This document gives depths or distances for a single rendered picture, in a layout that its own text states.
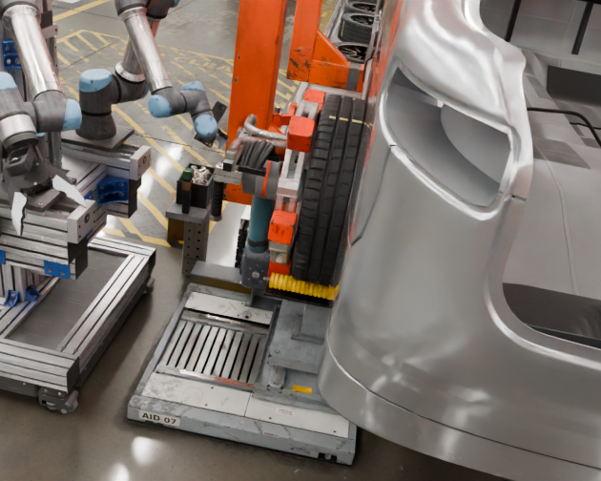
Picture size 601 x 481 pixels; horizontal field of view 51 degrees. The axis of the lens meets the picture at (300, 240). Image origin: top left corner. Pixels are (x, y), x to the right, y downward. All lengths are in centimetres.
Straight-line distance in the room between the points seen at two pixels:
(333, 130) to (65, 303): 130
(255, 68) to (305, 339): 107
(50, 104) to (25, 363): 104
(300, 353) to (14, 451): 104
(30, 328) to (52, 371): 26
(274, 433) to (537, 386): 133
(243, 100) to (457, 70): 162
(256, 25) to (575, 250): 137
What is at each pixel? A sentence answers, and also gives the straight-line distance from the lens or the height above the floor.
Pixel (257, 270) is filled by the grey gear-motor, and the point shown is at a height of 34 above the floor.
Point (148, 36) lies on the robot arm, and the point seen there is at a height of 126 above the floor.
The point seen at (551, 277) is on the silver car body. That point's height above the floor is 92.
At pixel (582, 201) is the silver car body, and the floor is 103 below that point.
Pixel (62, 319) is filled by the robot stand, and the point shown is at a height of 21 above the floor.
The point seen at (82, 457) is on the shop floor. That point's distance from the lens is 236.
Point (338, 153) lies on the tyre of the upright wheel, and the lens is 192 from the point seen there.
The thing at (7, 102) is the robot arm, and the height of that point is 128.
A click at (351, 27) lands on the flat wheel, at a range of 689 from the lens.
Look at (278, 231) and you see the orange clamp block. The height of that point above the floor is 86.
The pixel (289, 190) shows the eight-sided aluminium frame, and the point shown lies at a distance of 194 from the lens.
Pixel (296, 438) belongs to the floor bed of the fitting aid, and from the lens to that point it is 234.
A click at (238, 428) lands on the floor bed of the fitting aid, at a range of 234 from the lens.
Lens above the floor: 182
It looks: 31 degrees down
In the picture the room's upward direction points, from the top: 10 degrees clockwise
